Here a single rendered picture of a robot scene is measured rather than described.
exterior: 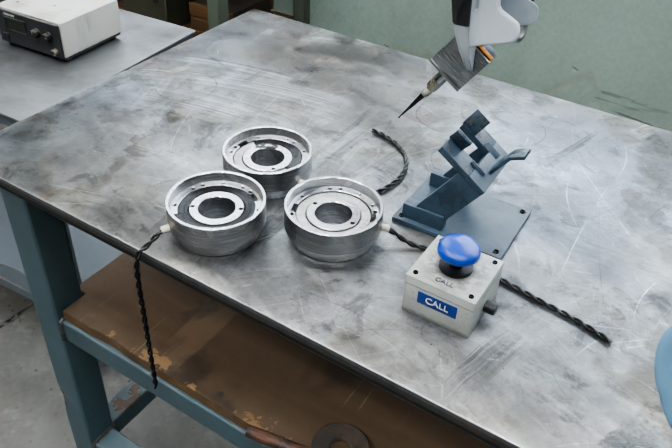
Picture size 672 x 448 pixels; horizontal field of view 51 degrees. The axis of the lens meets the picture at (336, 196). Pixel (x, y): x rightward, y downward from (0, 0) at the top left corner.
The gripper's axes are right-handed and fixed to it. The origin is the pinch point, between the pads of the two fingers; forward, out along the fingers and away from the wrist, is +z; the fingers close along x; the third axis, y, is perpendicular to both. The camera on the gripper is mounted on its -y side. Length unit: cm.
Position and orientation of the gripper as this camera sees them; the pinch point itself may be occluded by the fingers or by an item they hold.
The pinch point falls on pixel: (470, 49)
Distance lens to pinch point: 71.7
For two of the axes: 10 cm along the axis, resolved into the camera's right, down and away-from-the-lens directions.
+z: 0.2, 8.2, 5.7
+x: 5.2, -4.9, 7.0
